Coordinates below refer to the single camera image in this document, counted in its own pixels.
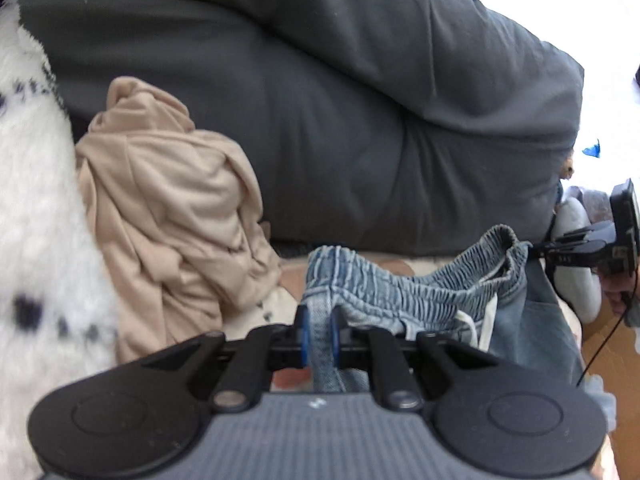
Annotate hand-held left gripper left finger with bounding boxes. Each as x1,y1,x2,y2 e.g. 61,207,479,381
140,304,308,411

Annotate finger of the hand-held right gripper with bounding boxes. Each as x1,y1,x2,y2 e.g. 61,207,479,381
530,244,606,267
550,225,608,250

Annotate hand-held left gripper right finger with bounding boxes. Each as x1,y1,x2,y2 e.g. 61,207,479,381
330,305,501,411

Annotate light blue jeans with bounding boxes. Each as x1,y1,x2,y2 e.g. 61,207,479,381
300,225,586,396

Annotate person's right hand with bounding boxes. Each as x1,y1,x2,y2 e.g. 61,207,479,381
600,267,640,328

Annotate grey neck pillow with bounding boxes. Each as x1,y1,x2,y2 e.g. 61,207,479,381
550,197,603,323

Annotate cream bear print bedsheet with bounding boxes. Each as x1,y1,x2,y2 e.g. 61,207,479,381
220,255,418,393

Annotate brown cardboard sheet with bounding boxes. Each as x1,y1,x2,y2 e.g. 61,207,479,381
580,300,640,436

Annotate beige garment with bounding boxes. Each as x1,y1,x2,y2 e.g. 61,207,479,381
75,76,283,363

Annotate white fluffy patterned blanket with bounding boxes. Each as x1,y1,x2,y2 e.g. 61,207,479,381
0,0,121,480

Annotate black cable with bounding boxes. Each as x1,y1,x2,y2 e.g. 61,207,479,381
575,290,633,388

